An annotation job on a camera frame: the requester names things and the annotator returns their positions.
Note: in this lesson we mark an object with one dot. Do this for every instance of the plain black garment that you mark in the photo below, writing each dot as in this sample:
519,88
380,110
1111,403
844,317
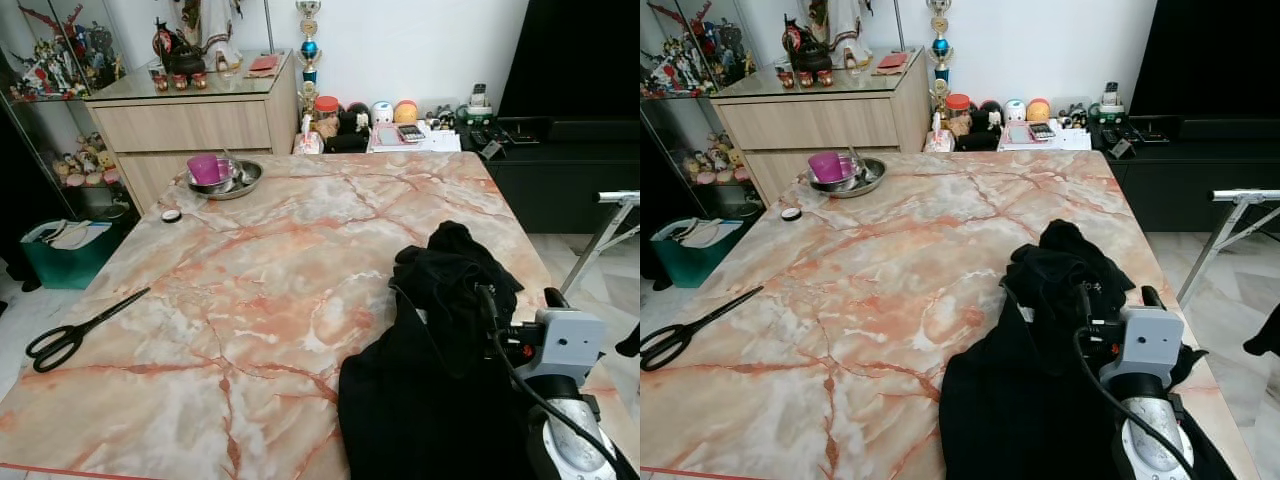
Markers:
1000,420
420,420

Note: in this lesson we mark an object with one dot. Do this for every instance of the black hooded garment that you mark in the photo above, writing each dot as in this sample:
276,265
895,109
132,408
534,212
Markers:
455,270
1060,270

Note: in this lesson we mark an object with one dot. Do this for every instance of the black tv console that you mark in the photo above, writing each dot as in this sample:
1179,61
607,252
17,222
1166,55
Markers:
560,190
1190,190

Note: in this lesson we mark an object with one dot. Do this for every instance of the metal clothes rack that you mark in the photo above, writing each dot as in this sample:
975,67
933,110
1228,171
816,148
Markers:
620,197
1250,195

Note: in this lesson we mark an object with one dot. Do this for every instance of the green storage bin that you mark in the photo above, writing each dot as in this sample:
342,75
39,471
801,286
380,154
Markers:
700,262
70,265

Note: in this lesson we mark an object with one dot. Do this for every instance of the black scissors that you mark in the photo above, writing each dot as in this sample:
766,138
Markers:
115,308
725,305

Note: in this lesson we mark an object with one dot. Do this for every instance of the black soundbar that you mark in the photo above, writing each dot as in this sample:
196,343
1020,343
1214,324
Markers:
1230,128
595,130

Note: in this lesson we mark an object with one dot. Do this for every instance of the white paper stack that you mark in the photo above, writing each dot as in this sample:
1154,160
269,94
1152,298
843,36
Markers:
440,145
1072,143

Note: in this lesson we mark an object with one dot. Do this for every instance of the grey calculator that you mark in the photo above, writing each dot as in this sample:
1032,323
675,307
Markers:
1042,131
411,133

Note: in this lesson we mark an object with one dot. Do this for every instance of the orange round toy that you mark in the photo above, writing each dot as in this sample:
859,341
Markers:
406,112
1039,110

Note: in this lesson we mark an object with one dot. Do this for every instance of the white round toy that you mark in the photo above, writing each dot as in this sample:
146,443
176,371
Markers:
1015,111
382,113

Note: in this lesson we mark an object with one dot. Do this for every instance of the black television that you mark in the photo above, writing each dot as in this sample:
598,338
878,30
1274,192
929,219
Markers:
580,60
1210,60

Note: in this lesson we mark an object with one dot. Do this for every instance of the black round toy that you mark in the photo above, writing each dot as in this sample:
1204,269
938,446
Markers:
355,120
988,118

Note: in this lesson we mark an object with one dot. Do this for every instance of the small round black lid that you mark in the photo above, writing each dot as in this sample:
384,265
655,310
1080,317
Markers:
791,214
171,215

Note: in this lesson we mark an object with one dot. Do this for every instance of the jar with red lid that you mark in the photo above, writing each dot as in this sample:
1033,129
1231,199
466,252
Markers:
327,120
957,118

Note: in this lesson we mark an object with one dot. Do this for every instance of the glass display cabinet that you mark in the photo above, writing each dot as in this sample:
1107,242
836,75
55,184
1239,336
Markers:
60,60
685,60

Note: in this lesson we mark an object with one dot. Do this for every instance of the metal bowl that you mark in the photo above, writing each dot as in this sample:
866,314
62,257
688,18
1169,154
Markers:
865,182
240,185

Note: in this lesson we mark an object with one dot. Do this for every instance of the purple plastic cup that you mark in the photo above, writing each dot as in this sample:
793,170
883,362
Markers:
205,170
825,168

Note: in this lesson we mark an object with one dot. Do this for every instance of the light wooden cabinet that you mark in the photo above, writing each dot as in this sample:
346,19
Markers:
190,125
810,125

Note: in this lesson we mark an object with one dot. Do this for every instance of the trophy with blue ball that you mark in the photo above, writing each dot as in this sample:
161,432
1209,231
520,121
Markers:
939,46
309,48

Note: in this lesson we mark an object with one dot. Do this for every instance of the dark teapot ornament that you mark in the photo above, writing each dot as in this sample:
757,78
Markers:
183,58
810,55

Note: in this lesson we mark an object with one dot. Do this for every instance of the flat red box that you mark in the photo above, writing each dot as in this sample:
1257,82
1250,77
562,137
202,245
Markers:
265,63
892,60

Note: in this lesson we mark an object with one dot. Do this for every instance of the white robed figurine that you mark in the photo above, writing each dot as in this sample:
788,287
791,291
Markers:
840,25
215,30

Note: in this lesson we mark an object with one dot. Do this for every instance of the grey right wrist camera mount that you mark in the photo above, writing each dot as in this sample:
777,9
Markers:
570,342
1152,340

